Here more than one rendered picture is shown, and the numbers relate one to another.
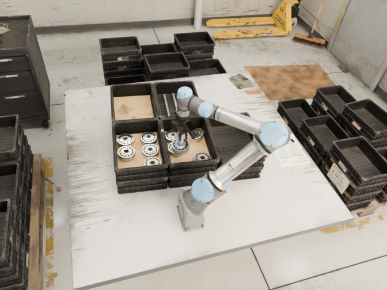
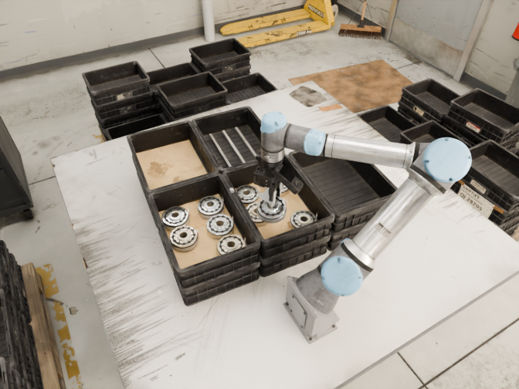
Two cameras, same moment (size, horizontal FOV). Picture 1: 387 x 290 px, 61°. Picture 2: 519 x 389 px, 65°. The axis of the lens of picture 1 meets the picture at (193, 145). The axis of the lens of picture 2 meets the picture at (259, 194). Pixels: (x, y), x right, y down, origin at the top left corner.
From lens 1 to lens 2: 0.51 m
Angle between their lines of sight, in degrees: 6
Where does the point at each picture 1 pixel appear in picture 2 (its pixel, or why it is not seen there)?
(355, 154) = (486, 166)
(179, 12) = (181, 22)
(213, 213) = (342, 300)
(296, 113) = (382, 127)
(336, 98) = (428, 96)
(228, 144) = (330, 189)
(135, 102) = (170, 155)
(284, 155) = not seen: hidden behind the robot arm
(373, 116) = (487, 110)
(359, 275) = not seen: outside the picture
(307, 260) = (459, 327)
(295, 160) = not seen: hidden behind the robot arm
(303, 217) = (469, 275)
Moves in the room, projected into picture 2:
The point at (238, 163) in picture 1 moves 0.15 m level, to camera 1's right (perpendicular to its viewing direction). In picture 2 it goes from (395, 220) to (447, 214)
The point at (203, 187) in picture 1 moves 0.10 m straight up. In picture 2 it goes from (343, 271) to (349, 249)
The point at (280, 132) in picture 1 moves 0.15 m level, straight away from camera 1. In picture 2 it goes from (462, 153) to (453, 120)
